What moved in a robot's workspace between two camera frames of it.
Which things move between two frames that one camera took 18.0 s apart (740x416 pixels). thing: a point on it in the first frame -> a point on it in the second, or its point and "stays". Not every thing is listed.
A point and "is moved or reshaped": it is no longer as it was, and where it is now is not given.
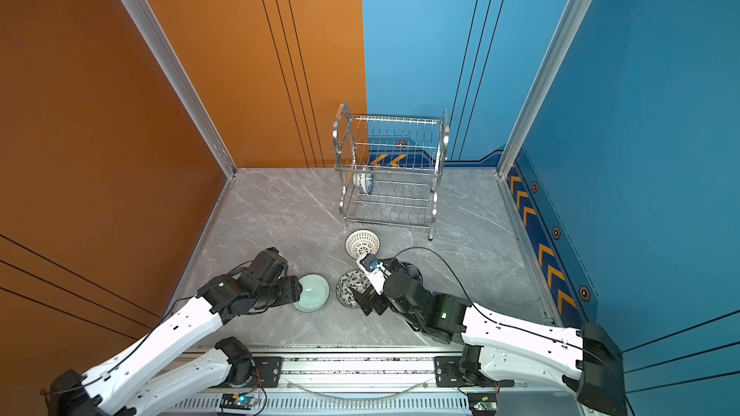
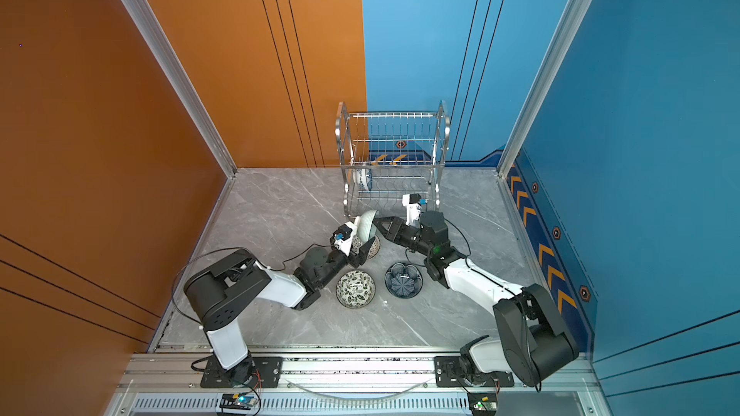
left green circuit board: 238,401 stays
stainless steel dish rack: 388,168 stays
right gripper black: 374,299 -> 396,223
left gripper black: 293,288 -> 361,255
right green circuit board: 483,403 stays
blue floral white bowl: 364,182 stays
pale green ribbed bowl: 315,293 is moved or reshaped
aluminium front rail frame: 356,384 stays
